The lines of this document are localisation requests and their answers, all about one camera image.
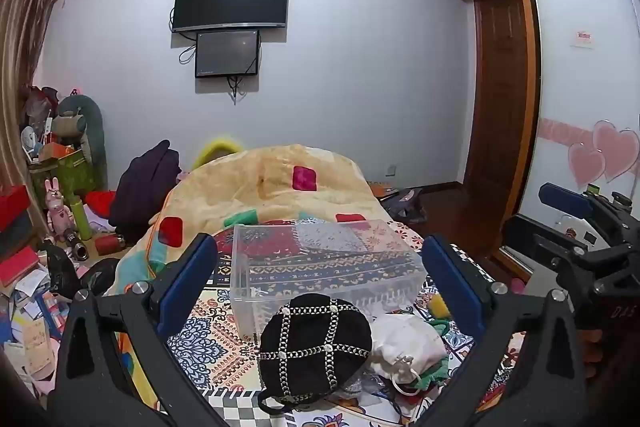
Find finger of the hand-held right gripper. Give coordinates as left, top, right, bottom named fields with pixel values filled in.
left=501, top=214, right=588, bottom=280
left=538, top=183, right=597, bottom=221

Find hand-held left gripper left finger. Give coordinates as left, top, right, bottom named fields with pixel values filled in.
left=47, top=233, right=232, bottom=427

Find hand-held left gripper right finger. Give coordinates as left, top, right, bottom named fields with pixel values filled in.
left=410, top=234, right=601, bottom=427

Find clear plastic storage box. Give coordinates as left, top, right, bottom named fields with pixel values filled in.
left=230, top=219, right=429, bottom=341

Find black hat with silver chains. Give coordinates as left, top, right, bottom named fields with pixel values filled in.
left=257, top=293, right=374, bottom=414

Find person's right hand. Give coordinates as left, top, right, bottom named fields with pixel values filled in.
left=575, top=328, right=608, bottom=382

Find yellow fuzzy toy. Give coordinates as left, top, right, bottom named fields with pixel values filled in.
left=428, top=294, right=451, bottom=321

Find pink heart stickers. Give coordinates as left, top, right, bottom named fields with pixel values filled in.
left=568, top=119, right=640, bottom=188

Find white cloth pouch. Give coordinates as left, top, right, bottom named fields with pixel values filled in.
left=367, top=313, right=449, bottom=395

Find purple bag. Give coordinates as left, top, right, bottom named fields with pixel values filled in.
left=382, top=187, right=427, bottom=224

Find red thermos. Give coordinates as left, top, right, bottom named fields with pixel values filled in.
left=95, top=234, right=126, bottom=257

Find green cloth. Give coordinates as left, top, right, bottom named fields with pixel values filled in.
left=419, top=317, right=452, bottom=390

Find black jacket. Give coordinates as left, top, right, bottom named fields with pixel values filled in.
left=108, top=139, right=184, bottom=233

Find red cloth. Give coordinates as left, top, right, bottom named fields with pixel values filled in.
left=84, top=189, right=119, bottom=219

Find yellow patchwork quilt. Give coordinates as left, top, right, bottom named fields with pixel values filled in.
left=114, top=143, right=401, bottom=300

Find white sliding wardrobe door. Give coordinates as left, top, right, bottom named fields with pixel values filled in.
left=500, top=0, right=640, bottom=270

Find black flashlight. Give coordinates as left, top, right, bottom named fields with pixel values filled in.
left=62, top=229, right=90, bottom=261

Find brown wooden door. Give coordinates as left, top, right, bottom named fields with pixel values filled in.
left=462, top=0, right=532, bottom=219

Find green bottle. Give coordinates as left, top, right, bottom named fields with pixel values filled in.
left=70, top=199, right=94, bottom=241

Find yellow plush toy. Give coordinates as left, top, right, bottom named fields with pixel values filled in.
left=192, top=136, right=246, bottom=171

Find pink rabbit toy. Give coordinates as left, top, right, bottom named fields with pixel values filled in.
left=44, top=177, right=74, bottom=239

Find green cardboard box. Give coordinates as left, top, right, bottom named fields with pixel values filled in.
left=29, top=147, right=99, bottom=208

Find pile of papers and books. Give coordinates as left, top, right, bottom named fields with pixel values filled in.
left=0, top=252, right=77, bottom=390

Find red box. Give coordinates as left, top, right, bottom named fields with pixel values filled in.
left=0, top=184, right=31, bottom=234

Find small white fan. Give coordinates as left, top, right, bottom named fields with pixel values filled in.
left=20, top=126, right=44, bottom=158

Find beige curtain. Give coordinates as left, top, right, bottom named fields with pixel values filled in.
left=0, top=0, right=77, bottom=228

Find black monitor cable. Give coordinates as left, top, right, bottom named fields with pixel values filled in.
left=227, top=75, right=249, bottom=106

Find small wall monitor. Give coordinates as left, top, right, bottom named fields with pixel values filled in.
left=194, top=30, right=261, bottom=79

